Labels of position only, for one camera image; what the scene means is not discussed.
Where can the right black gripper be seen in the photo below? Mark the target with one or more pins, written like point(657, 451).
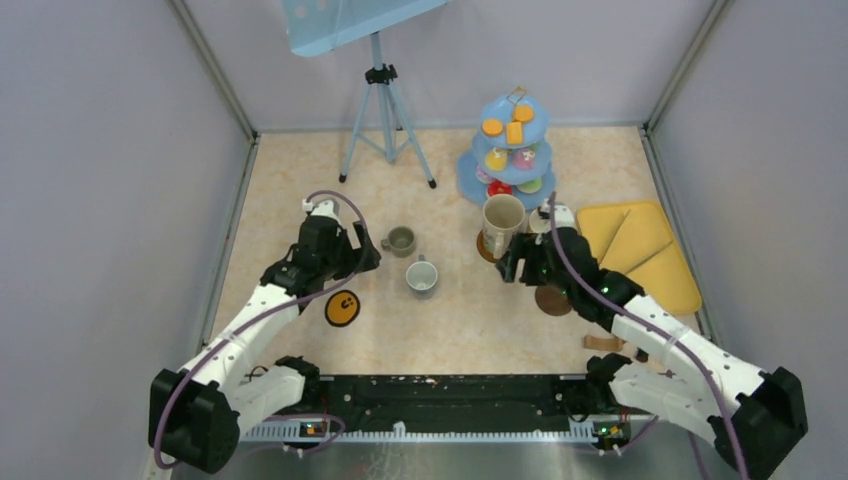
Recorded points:
point(523, 245)

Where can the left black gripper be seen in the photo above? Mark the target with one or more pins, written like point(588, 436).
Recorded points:
point(342, 238)

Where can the orange-brown coaster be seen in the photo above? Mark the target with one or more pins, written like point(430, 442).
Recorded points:
point(481, 249)

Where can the large cream mug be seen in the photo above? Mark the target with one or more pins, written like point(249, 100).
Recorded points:
point(503, 216)

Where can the orange smiley coaster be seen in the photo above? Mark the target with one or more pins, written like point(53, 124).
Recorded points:
point(342, 308)

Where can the dark brown coaster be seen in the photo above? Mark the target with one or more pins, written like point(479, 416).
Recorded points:
point(552, 301)

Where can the red donut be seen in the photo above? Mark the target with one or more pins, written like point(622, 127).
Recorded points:
point(498, 188)

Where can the green donut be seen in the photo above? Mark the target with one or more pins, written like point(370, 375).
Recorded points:
point(531, 186)

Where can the purple donut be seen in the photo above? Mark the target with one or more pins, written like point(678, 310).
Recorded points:
point(482, 176)

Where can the yellow cupcake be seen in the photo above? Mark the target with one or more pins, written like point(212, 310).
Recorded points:
point(497, 159)

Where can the pink cupcake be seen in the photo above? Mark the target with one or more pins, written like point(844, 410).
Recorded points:
point(524, 159)

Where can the metal tongs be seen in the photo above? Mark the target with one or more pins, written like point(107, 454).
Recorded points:
point(643, 234)

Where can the yellow mug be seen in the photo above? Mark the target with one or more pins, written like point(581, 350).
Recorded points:
point(538, 222)

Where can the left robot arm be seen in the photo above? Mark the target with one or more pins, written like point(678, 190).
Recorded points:
point(199, 413)

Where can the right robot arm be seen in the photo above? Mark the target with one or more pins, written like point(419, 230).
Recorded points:
point(752, 417)

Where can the small olive cup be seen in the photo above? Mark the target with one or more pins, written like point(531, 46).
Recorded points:
point(400, 241)

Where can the small grey-blue cup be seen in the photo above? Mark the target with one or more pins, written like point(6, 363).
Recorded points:
point(422, 277)

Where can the blue three-tier cake stand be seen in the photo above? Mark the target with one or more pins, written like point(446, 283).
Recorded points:
point(535, 133)

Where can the yellow serving tray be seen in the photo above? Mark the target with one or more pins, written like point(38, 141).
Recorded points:
point(666, 277)

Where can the brown wooden blocks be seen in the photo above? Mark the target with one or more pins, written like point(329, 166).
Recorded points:
point(605, 344)

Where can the blue tripod stand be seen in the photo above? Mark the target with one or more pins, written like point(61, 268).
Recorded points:
point(395, 123)

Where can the small black block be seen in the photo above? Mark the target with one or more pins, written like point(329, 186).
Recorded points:
point(641, 356)

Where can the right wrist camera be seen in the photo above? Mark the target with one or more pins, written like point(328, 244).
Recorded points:
point(560, 215)

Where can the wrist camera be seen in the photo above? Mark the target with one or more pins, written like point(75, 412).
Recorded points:
point(327, 208)
point(560, 215)

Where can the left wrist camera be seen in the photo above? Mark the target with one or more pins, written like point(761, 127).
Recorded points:
point(327, 208)

